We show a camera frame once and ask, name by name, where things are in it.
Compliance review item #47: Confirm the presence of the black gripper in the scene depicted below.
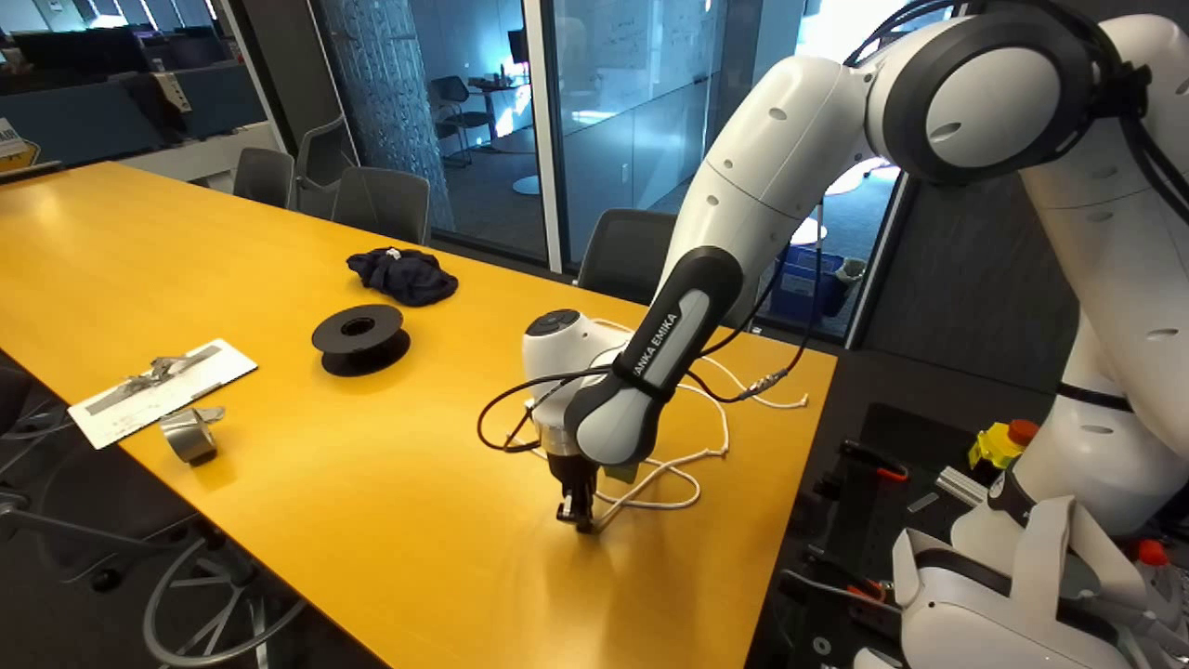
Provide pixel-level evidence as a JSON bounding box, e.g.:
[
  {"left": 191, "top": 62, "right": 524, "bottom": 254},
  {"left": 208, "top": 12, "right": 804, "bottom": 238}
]
[{"left": 545, "top": 454, "right": 599, "bottom": 534}]

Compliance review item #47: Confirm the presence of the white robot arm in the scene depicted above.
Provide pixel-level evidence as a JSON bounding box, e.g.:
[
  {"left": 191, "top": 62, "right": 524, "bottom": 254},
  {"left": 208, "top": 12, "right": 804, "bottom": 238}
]
[{"left": 524, "top": 0, "right": 1189, "bottom": 534}]

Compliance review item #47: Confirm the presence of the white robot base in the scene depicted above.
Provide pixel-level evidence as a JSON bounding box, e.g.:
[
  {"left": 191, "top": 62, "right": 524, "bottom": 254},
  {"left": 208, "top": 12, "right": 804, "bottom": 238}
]
[{"left": 891, "top": 316, "right": 1189, "bottom": 669}]

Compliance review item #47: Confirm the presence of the grey office chair near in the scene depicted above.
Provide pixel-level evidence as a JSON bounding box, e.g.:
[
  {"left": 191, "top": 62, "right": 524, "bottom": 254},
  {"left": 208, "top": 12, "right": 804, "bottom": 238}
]
[{"left": 576, "top": 208, "right": 673, "bottom": 300}]

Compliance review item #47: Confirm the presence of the grey office chair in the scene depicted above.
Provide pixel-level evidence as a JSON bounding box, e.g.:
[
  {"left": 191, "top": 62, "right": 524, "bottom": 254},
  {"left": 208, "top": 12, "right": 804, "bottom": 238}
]
[
  {"left": 576, "top": 208, "right": 673, "bottom": 300},
  {"left": 330, "top": 166, "right": 430, "bottom": 241},
  {"left": 233, "top": 147, "right": 295, "bottom": 208}
]

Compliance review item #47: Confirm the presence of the black filament spool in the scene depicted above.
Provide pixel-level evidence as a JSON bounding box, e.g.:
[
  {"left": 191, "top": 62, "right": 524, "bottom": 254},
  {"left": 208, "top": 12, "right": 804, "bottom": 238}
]
[{"left": 312, "top": 305, "right": 410, "bottom": 374}]

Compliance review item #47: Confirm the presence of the black cloth bundle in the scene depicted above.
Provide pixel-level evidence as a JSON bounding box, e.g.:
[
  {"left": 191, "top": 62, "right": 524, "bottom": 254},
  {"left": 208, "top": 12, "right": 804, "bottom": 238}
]
[{"left": 347, "top": 246, "right": 456, "bottom": 305}]

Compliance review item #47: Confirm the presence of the grey office chair middle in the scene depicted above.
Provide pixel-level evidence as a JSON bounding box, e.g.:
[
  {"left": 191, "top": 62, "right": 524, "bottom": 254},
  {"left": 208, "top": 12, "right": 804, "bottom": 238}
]
[{"left": 330, "top": 166, "right": 430, "bottom": 241}]

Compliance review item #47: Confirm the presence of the white paper sheet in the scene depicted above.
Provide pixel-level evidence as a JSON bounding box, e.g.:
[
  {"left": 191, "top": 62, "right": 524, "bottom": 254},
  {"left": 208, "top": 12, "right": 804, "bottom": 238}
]
[{"left": 66, "top": 339, "right": 257, "bottom": 449}]

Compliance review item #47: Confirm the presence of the grey office chair far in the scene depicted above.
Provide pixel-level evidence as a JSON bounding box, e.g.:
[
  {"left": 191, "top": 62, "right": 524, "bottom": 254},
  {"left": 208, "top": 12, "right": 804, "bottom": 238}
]
[{"left": 233, "top": 147, "right": 295, "bottom": 208}]

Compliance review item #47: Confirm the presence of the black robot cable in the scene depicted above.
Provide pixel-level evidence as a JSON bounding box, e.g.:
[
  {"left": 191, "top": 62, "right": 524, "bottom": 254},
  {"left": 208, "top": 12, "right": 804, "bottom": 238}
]
[{"left": 471, "top": 246, "right": 833, "bottom": 457}]

